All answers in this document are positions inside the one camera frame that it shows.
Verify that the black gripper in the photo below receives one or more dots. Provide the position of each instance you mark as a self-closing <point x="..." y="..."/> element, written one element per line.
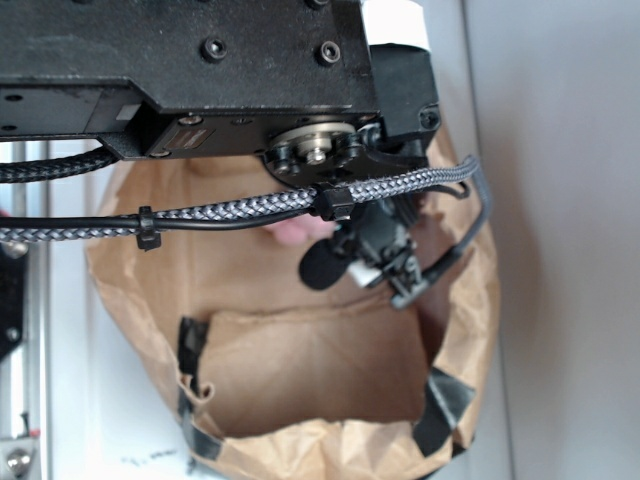
<point x="378" y="235"/>

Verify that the pink plush bunny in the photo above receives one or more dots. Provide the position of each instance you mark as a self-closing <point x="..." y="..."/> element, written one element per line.
<point x="300" y="230"/>

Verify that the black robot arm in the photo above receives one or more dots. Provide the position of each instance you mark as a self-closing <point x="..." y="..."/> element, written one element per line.
<point x="343" y="121"/>

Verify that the brown paper bag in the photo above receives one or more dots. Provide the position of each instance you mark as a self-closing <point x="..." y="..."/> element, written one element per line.
<point x="273" y="380"/>

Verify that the white plastic tray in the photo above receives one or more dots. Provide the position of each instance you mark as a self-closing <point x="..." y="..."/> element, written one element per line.
<point x="107" y="421"/>

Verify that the black metal bracket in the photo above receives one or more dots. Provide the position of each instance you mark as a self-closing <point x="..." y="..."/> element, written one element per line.
<point x="13" y="287"/>

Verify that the aluminium frame rail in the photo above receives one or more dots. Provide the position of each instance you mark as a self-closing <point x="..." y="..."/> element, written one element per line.
<point x="25" y="431"/>

